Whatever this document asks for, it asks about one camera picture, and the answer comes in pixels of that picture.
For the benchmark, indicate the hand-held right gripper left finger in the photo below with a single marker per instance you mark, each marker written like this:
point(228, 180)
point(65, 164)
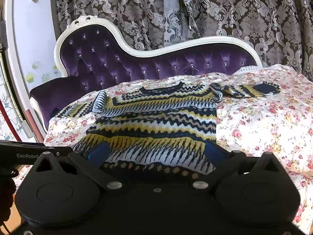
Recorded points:
point(97, 151)

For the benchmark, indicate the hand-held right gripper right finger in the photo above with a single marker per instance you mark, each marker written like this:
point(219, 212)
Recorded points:
point(216, 150)

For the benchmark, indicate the yellow navy patterned knit sweater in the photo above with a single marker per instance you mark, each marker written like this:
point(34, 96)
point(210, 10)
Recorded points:
point(159, 122)

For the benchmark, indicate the floral printed blanket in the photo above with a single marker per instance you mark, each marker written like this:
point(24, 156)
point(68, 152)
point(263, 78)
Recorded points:
point(256, 127)

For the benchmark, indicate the purple tufted headboard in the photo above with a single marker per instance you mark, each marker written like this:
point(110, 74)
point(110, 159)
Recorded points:
point(110, 58)

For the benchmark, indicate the dark damask patterned curtain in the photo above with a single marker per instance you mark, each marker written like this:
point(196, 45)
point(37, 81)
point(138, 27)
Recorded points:
point(244, 9)

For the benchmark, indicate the grey sheer patterned curtain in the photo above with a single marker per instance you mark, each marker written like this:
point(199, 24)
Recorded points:
point(172, 12)

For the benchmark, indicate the cupcake wall sticker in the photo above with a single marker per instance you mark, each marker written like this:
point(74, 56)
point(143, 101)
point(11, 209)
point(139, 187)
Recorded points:
point(36, 65)
point(30, 77)
point(46, 77)

